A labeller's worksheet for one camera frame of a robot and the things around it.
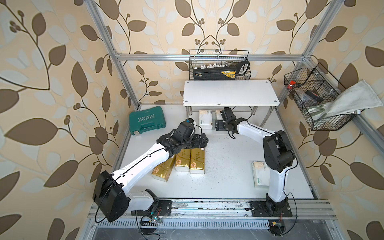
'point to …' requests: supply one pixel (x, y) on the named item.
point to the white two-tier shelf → (230, 93)
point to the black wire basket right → (311, 88)
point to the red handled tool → (292, 83)
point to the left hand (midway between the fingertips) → (203, 140)
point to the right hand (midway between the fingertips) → (223, 124)
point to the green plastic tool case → (147, 119)
